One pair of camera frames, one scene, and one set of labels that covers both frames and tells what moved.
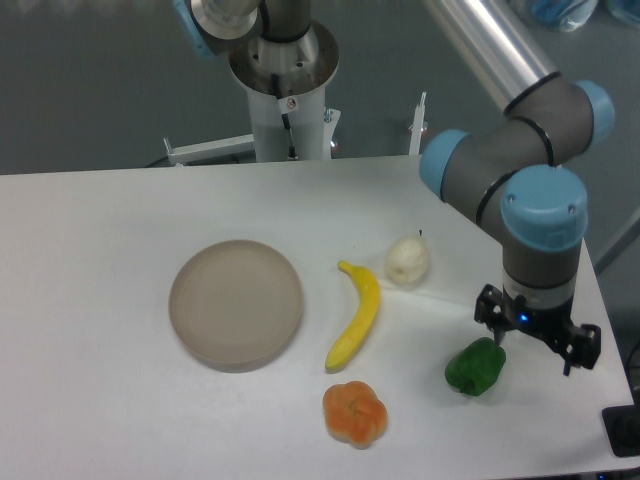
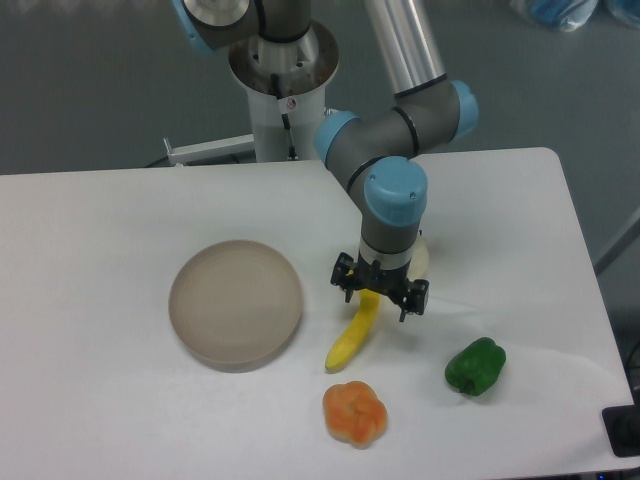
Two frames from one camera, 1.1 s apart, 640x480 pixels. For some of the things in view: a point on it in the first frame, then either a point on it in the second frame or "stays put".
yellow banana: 363,321 stays put
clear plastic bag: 627,10 stays put
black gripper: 555,322 -> 349,275
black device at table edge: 622,425 stays put
